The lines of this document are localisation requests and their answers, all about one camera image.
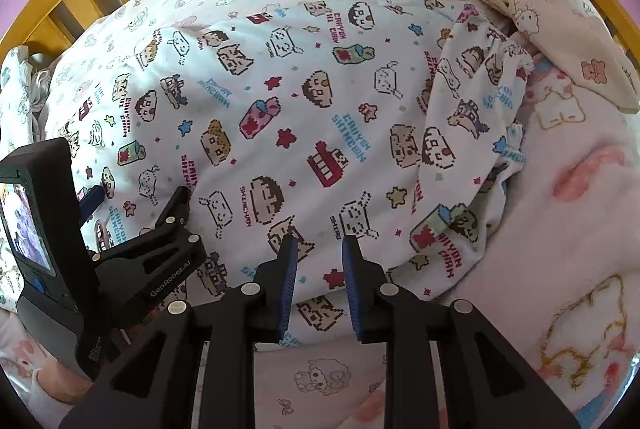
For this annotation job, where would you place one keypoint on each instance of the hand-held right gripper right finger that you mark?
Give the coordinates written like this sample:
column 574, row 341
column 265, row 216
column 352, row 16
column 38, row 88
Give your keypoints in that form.
column 351, row 289

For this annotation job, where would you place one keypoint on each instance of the pink printed quilt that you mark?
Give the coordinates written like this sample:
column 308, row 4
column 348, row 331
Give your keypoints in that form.
column 15, row 79

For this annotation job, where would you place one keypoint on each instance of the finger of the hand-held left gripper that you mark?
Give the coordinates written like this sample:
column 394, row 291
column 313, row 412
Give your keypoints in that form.
column 92, row 201
column 175, row 206

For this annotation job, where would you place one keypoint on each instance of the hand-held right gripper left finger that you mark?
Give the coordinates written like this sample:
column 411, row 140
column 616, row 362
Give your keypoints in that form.
column 287, row 289

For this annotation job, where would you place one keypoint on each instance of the pink fleece blanket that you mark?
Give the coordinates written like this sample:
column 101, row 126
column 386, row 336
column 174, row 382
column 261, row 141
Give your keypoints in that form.
column 575, row 209

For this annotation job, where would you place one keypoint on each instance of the person's left forearm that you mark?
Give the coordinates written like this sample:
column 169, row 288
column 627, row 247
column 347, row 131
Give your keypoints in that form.
column 62, row 384

